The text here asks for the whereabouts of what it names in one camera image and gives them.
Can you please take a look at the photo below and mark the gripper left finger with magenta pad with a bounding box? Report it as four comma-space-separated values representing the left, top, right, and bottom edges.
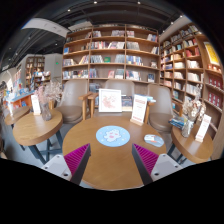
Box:
42, 144, 91, 185

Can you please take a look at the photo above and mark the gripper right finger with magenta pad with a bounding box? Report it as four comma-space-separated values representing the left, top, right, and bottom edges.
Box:
132, 144, 182, 185

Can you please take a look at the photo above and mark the round blue mouse pad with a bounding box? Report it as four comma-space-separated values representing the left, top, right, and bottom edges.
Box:
96, 125, 130, 147

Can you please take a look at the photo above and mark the round wooden centre table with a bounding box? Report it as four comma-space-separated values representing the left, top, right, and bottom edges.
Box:
62, 116, 166, 190

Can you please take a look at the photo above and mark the round wooden table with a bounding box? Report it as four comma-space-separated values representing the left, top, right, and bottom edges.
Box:
168, 125, 213, 163
62, 116, 166, 190
13, 109, 63, 164

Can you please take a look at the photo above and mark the round wooden right table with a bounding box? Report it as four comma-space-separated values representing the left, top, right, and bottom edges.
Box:
168, 125, 213, 163

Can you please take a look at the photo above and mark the round wooden left table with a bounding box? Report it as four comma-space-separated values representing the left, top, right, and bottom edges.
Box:
13, 109, 63, 164

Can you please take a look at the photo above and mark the stack of books right table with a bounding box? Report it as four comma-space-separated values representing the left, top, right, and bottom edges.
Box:
169, 116, 187, 129

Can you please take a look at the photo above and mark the brown armchair left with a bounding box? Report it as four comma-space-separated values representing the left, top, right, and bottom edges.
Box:
56, 79, 90, 124

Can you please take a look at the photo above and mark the brown armchair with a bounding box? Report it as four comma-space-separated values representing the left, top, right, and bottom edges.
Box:
88, 79, 136, 118
147, 84, 173, 132
56, 79, 90, 124

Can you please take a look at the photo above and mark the brown armchair right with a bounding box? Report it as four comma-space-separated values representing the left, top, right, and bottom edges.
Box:
147, 84, 173, 132

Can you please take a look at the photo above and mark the white sign on wooden stand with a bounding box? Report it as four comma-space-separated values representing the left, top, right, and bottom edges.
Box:
130, 94, 147, 126

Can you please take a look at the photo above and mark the book behind picture card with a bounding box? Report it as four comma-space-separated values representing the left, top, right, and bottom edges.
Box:
121, 96, 133, 112

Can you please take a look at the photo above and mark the vase with dried flowers right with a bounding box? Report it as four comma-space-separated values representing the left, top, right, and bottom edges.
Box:
181, 84, 206, 138

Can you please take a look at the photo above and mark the vase with dried flowers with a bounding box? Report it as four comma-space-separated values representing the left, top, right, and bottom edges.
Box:
181, 84, 206, 138
35, 81, 62, 121

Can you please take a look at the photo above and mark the white sign on right table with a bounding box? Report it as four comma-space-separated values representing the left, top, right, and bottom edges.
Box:
195, 114, 211, 142

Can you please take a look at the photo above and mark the white sign on table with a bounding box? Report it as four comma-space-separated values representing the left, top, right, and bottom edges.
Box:
195, 114, 211, 142
31, 95, 41, 115

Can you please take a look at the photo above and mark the white framed picture card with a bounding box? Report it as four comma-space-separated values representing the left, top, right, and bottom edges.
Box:
99, 89, 122, 112

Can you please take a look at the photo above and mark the vase with dried flowers left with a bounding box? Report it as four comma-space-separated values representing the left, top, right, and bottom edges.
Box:
35, 81, 62, 121

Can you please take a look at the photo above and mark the white sign on left table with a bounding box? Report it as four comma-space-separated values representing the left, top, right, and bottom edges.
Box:
31, 95, 41, 115

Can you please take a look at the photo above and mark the orange display table left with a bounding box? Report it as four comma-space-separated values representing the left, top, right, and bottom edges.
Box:
3, 91, 34, 111

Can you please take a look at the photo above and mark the brown armchair middle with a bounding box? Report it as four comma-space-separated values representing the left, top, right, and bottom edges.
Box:
88, 79, 136, 118

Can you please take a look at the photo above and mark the distant wooden bookshelf left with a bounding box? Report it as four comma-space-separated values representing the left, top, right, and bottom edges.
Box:
25, 56, 45, 91

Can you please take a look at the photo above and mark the large wooden bookshelf back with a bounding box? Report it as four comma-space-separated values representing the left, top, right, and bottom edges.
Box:
62, 24, 160, 83

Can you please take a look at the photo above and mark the wooden bookshelf right wall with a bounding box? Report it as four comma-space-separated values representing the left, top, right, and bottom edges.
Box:
160, 18, 224, 159

